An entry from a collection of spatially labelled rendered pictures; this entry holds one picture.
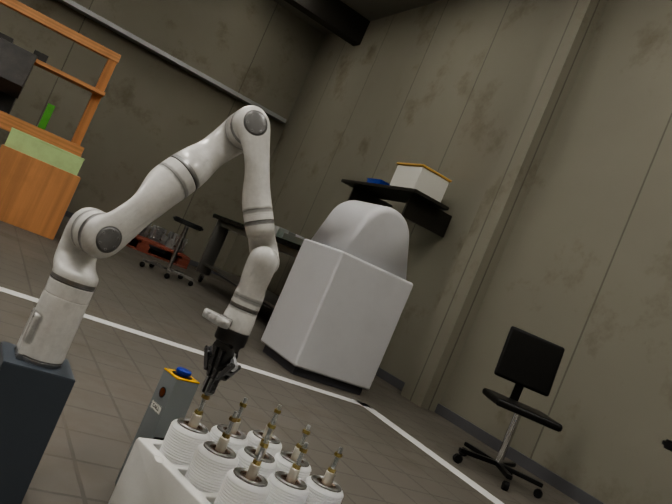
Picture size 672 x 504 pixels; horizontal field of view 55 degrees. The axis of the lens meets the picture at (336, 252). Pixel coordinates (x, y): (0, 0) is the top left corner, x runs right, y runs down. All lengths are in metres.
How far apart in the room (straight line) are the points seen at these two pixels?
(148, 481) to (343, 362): 3.09
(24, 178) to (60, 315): 5.09
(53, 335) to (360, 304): 3.24
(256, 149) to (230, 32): 9.20
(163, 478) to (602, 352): 3.70
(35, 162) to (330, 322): 3.29
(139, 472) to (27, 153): 5.12
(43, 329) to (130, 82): 8.90
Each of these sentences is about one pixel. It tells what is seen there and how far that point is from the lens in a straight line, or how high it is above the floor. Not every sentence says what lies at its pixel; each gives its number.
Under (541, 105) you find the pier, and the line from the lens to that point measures 5.91.
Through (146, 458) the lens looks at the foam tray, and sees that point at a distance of 1.57.
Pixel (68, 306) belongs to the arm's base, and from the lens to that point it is 1.41.
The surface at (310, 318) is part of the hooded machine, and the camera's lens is 4.34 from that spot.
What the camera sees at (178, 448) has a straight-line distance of 1.55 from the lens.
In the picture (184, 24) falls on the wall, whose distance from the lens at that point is 10.48.
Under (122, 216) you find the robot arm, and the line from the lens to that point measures 1.38.
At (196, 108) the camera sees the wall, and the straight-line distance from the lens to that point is 10.41.
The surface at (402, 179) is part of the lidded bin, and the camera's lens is 6.17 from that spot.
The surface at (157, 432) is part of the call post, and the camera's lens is 1.72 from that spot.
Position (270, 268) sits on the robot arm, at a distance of 1.47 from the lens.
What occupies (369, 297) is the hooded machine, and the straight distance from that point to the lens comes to 4.49.
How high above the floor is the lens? 0.69
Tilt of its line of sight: 2 degrees up
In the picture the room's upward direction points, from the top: 23 degrees clockwise
